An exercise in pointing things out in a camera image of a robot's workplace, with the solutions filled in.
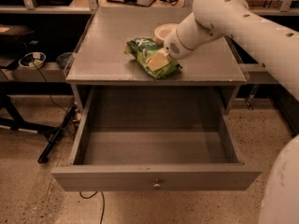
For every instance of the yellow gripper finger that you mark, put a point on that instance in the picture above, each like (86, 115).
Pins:
(158, 61)
(160, 44)

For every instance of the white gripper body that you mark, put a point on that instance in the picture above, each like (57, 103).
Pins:
(173, 46)

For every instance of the green rice chip bag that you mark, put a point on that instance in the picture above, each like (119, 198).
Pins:
(144, 48)

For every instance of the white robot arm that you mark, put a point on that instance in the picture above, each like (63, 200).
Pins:
(270, 44)

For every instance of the grey cabinet with top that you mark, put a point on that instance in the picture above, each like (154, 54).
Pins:
(100, 59)

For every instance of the open grey top drawer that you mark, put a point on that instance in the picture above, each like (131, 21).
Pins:
(129, 136)

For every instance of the brass drawer knob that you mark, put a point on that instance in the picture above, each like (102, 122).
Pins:
(158, 184)

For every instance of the black bag on shelf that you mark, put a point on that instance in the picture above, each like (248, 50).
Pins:
(14, 35)

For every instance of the white paper bowl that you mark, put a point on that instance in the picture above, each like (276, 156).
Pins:
(163, 31)

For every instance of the dark grey bowl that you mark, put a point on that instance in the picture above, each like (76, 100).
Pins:
(63, 59)

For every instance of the black stand leg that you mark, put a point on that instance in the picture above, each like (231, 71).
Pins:
(18, 123)

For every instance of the grey shelf rail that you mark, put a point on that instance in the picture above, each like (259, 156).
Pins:
(49, 72)

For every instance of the white bowl with cable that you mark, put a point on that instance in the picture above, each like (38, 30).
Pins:
(32, 60)

